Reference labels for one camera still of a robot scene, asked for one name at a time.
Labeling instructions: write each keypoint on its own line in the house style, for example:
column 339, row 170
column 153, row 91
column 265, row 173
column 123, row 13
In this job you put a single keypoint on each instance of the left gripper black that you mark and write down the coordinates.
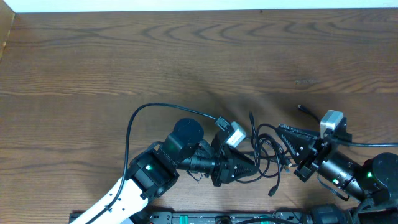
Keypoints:
column 219, row 166

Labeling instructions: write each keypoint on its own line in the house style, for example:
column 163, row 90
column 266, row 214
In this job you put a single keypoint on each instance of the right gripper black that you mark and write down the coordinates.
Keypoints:
column 314, row 157

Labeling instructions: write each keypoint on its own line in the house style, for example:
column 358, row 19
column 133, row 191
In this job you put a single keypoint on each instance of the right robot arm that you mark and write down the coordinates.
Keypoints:
column 373, row 184

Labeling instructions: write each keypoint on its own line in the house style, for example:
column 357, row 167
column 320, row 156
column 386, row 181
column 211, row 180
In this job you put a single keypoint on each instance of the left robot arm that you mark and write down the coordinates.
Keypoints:
column 154, row 171

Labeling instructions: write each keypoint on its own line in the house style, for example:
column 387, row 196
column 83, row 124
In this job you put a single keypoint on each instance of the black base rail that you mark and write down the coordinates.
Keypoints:
column 211, row 218

